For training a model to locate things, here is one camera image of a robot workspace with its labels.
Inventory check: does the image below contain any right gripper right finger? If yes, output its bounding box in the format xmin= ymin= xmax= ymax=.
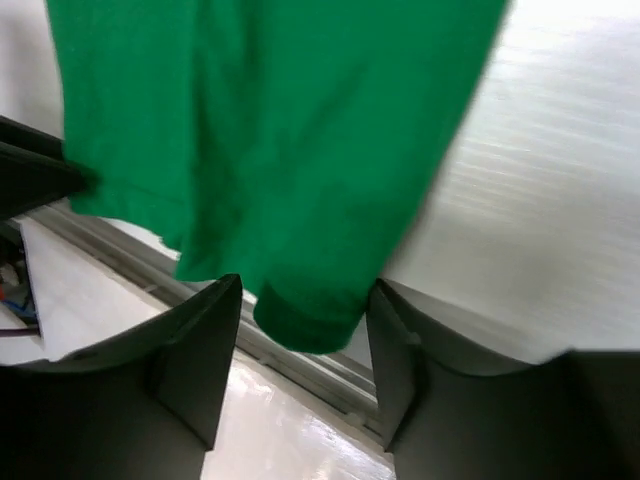
xmin=366 ymin=281 xmax=639 ymax=479

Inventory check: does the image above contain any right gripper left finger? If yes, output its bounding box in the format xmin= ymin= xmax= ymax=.
xmin=1 ymin=274 xmax=243 ymax=480

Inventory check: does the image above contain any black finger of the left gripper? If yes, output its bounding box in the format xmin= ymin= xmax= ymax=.
xmin=1 ymin=117 xmax=95 ymax=220

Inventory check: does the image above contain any green t shirt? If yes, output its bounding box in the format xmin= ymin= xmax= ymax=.
xmin=47 ymin=1 xmax=508 ymax=354

